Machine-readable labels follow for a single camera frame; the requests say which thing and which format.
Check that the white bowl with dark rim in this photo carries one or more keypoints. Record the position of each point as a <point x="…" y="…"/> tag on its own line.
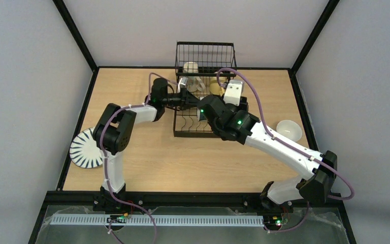
<point x="200" y="115"/>

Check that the plain white bowl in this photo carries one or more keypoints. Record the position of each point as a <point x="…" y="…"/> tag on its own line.
<point x="290" y="130"/>

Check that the blue striped white plate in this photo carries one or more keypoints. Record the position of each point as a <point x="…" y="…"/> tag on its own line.
<point x="84" y="152"/>

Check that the black wire dish rack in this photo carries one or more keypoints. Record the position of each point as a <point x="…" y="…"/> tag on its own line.
<point x="210" y="57"/>

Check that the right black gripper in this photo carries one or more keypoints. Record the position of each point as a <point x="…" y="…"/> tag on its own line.
<point x="243" y="102"/>

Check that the yellow ceramic mug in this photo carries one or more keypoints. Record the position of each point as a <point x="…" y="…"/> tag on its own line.
<point x="215" y="88"/>

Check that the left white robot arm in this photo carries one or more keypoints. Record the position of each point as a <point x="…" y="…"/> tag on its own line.
<point x="115" y="126"/>

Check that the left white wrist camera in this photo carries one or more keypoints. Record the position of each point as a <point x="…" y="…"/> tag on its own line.
<point x="182" y="83"/>

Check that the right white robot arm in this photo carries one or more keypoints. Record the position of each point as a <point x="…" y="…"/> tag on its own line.
<point x="315" y="178"/>

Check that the white slotted cable duct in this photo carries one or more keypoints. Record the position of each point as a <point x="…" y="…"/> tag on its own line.
<point x="158" y="220"/>

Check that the seashell pattern ceramic mug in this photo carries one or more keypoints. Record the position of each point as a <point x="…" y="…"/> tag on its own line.
<point x="194" y="83"/>

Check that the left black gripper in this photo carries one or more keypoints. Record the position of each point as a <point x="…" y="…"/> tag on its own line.
<point x="185" y="98"/>

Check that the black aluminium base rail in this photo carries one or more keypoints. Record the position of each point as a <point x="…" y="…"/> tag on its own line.
<point x="137" y="201"/>

